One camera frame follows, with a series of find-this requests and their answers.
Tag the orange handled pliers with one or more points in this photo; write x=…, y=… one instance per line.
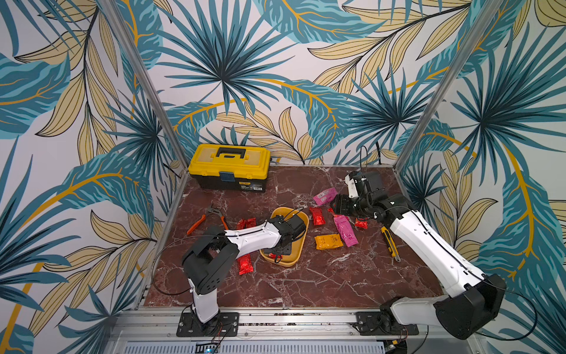
x=209, y=211

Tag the red crinkled tea bag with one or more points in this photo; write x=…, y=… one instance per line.
x=361, y=225

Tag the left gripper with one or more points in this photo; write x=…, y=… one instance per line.
x=287, y=251

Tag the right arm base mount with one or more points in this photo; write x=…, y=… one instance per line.
x=378, y=323

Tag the yellow plastic storage box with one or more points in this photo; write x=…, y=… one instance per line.
x=297, y=244

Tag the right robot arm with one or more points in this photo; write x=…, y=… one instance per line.
x=471, y=297

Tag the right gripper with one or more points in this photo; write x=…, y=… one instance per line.
x=346, y=205

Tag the large red tea bag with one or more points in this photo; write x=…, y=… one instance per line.
x=317, y=216

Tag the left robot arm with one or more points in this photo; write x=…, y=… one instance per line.
x=209, y=260

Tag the aluminium front rail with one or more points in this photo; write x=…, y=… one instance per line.
x=275, y=330

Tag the pink tea bag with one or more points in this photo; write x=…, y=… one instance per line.
x=325, y=196
x=345, y=230

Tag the yellow black toolbox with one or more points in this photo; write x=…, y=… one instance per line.
x=225, y=167

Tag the yellow tea bag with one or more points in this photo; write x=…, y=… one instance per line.
x=327, y=242

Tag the yellow utility knife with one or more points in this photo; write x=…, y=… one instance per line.
x=390, y=243

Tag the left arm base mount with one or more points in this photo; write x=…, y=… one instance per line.
x=224, y=324

